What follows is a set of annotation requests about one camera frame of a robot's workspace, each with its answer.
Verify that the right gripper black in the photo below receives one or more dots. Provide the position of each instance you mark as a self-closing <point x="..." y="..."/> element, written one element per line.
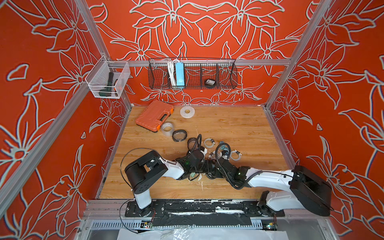
<point x="216" y="172"/>

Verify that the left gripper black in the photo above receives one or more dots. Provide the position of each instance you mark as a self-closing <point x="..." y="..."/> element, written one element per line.
<point x="207" y="166"/>

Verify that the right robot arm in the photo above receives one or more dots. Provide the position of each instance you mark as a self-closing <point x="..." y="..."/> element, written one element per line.
<point x="298" y="188"/>

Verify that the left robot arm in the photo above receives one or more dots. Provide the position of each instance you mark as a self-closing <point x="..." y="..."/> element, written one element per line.
<point x="145" y="171"/>

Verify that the clear tape roll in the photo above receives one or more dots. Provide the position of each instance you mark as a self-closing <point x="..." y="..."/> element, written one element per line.
<point x="167" y="129"/>

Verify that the white tape roll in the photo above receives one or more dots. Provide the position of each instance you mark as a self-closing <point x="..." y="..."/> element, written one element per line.
<point x="187" y="112"/>

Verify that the orange tool case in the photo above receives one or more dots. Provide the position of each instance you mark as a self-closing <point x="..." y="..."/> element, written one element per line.
<point x="155" y="115"/>

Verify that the black item in basket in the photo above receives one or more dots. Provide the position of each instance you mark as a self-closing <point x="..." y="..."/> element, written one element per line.
<point x="210" y="84"/>

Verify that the blue power bank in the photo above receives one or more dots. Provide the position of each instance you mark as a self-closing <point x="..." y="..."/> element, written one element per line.
<point x="180" y="76"/>

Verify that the dark green tool in bin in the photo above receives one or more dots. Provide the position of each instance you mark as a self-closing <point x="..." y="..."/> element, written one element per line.
<point x="108" y="89"/>

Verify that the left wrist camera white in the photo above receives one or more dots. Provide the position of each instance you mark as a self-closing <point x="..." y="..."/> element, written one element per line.
<point x="203" y="150"/>

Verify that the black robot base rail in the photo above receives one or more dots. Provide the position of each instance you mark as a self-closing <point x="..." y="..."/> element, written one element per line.
<point x="203" y="213"/>

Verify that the black wire wall basket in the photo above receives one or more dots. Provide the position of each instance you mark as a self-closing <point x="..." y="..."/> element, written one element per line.
<point x="162" y="73"/>

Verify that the clear acrylic wall bin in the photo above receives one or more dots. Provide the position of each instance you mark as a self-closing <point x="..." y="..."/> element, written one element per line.
<point x="98" y="77"/>

